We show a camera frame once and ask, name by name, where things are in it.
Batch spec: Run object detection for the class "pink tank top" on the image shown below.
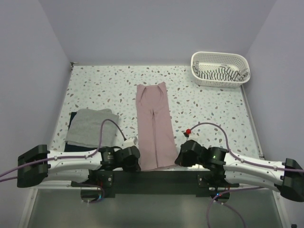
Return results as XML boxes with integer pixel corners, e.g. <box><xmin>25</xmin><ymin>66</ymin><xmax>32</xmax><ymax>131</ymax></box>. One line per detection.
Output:
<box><xmin>136</xmin><ymin>82</ymin><xmax>178</xmax><ymax>171</ymax></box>

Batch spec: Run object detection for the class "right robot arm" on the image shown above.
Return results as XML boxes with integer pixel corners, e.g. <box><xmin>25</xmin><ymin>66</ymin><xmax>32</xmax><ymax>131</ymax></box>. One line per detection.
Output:
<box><xmin>175</xmin><ymin>140</ymin><xmax>304</xmax><ymax>202</ymax></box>

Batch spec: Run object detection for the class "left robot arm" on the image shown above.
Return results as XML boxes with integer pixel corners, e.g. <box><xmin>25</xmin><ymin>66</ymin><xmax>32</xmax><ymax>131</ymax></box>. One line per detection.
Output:
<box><xmin>17</xmin><ymin>145</ymin><xmax>141</xmax><ymax>188</ymax></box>

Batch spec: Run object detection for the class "grey folded tank top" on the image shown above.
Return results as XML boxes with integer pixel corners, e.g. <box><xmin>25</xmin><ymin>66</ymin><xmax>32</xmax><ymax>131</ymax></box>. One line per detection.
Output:
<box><xmin>65</xmin><ymin>109</ymin><xmax>119</xmax><ymax>148</ymax></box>

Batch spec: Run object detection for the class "striped tank top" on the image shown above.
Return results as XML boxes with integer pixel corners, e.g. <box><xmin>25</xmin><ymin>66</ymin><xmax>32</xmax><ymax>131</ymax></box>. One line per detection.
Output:
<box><xmin>192</xmin><ymin>61</ymin><xmax>249</xmax><ymax>82</ymax></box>

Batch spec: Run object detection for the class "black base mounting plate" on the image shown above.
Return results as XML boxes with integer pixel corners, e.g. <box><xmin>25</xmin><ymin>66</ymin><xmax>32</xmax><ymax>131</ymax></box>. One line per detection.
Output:
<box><xmin>71</xmin><ymin>171</ymin><xmax>239</xmax><ymax>198</ymax></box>

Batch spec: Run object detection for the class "white plastic basket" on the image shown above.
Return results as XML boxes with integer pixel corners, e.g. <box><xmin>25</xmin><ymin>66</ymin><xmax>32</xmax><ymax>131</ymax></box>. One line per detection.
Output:
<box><xmin>190</xmin><ymin>51</ymin><xmax>251</xmax><ymax>88</ymax></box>

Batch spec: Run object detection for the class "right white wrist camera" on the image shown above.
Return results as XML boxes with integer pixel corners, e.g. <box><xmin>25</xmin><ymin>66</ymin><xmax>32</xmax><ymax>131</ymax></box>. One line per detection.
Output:
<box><xmin>183</xmin><ymin>129</ymin><xmax>199</xmax><ymax>142</ymax></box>

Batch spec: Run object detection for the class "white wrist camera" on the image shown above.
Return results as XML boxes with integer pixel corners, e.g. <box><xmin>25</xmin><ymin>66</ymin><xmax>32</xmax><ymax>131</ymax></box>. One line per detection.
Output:
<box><xmin>123</xmin><ymin>136</ymin><xmax>138</xmax><ymax>148</ymax></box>
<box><xmin>183</xmin><ymin>129</ymin><xmax>199</xmax><ymax>142</ymax></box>

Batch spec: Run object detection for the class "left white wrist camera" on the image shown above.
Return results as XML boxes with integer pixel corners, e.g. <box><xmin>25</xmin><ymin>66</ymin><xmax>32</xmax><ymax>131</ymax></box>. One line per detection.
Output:
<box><xmin>123</xmin><ymin>136</ymin><xmax>138</xmax><ymax>148</ymax></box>

